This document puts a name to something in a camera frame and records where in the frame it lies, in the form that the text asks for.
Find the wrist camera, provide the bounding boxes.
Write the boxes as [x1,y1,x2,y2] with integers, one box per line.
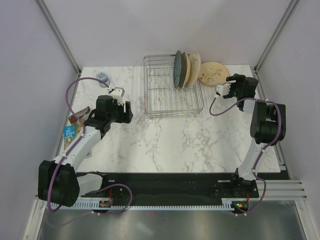
[108,87,125,106]
[215,83,231,97]

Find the dark teal plate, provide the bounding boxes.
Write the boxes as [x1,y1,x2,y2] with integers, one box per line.
[173,50,182,89]

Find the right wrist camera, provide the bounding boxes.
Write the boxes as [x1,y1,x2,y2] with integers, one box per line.
[215,83,231,97]

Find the blue and cream plate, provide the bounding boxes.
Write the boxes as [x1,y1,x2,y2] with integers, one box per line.
[184,51,202,88]

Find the cream plate with yellow bird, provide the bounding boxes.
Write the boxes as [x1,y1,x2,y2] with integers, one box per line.
[179,52,191,88]

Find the blue paperback book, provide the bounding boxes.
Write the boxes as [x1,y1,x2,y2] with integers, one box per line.
[63,123,82,150]

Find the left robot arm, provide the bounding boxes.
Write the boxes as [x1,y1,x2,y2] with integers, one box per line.
[37,95,133,207]

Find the white cable duct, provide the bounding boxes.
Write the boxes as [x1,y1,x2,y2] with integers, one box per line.
[72,198,113,210]

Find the aluminium frame profile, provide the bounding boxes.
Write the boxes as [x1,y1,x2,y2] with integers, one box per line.
[35,0,82,77]

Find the brown and yellow book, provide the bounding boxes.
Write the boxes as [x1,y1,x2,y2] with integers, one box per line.
[68,106,91,125]

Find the cream plate with blue bird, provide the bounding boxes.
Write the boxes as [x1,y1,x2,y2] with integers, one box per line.
[198,62,230,87]

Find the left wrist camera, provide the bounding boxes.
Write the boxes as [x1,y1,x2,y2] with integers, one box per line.
[108,87,125,106]

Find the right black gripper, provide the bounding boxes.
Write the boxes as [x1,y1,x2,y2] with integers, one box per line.
[223,73,245,99]

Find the metal wire dish rack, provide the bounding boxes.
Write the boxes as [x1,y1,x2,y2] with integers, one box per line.
[143,54,204,119]

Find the small blue-lidded jar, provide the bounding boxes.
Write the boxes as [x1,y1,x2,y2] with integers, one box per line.
[96,71,110,88]

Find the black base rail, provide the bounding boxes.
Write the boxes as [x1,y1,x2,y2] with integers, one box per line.
[84,173,259,207]

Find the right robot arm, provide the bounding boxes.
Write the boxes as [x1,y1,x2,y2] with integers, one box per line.
[223,74,286,197]

